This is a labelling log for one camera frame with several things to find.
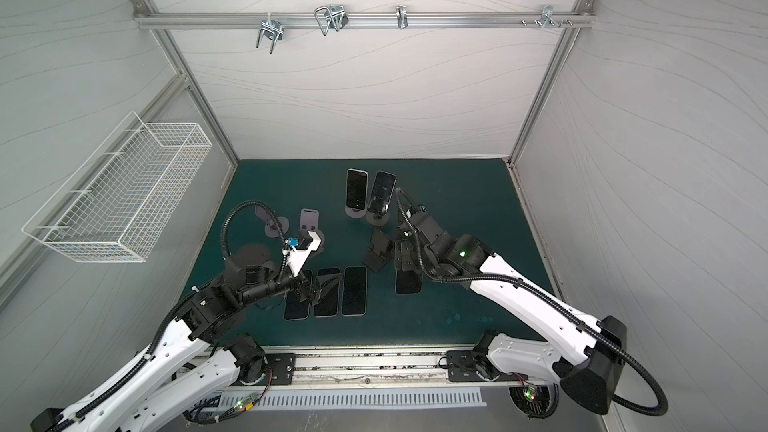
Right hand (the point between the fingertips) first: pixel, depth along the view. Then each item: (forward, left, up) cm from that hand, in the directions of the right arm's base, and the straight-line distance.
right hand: (408, 242), depth 75 cm
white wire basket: (0, +68, +12) cm, 69 cm away
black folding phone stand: (+5, +8, -14) cm, 17 cm away
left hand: (-7, +17, +3) cm, 19 cm away
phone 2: (+25, +18, -10) cm, 32 cm away
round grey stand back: (+20, +11, -21) cm, 31 cm away
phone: (-6, +15, -19) cm, 25 cm away
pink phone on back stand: (+24, +9, -9) cm, 27 cm away
